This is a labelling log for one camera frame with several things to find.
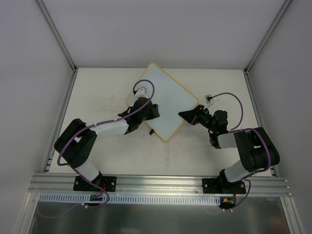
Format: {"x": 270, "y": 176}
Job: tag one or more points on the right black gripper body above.
{"x": 198, "y": 116}

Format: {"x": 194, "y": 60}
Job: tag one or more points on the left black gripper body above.
{"x": 148, "y": 111}

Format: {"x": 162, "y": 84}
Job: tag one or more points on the yellow framed whiteboard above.
{"x": 170, "y": 96}

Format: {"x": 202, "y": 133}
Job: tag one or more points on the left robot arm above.
{"x": 74, "y": 145}

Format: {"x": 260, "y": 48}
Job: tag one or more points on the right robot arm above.
{"x": 257, "y": 152}

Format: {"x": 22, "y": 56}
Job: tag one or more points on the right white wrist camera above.
{"x": 209, "y": 101}

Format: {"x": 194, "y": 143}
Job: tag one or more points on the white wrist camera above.
{"x": 140, "y": 93}
{"x": 209, "y": 101}

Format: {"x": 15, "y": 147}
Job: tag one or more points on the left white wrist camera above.
{"x": 140, "y": 93}

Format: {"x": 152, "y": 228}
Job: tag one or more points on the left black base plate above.
{"x": 108, "y": 183}

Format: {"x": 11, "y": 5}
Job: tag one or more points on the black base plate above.
{"x": 108, "y": 183}
{"x": 213, "y": 186}

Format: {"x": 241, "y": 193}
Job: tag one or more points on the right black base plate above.
{"x": 213, "y": 186}

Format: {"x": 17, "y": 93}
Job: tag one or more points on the aluminium mounting rail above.
{"x": 158, "y": 185}

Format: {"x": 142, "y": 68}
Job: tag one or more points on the white slotted cable duct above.
{"x": 131, "y": 199}

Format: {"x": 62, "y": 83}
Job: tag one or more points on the left aluminium frame post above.
{"x": 50, "y": 22}

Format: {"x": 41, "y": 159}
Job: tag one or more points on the aluminium frame post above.
{"x": 50, "y": 22}
{"x": 269, "y": 32}

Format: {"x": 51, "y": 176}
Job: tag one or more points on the right aluminium frame post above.
{"x": 269, "y": 32}

